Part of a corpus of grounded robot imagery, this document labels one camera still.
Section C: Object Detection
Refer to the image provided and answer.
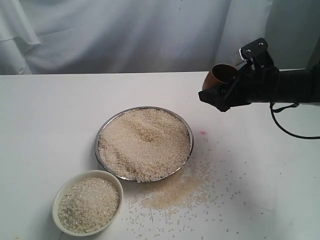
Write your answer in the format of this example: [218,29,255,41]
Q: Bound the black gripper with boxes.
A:
[198,52,280,112]

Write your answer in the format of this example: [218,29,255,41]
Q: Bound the brown wooden cup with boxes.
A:
[202,63,238,90]

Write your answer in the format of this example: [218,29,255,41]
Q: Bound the round steel rice tray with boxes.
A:
[94,106,194,183]

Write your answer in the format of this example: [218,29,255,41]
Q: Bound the white fabric backdrop curtain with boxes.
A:
[0,0,320,75]

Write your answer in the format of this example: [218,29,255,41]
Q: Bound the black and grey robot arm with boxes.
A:
[198,53,320,112]

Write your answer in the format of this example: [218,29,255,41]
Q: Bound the spilled rice grains on table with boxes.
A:
[121,148,277,240]

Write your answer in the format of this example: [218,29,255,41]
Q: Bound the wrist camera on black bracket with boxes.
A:
[230,37,268,67]

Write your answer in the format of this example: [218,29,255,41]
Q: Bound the white ceramic rice bowl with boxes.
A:
[52,170,124,237]

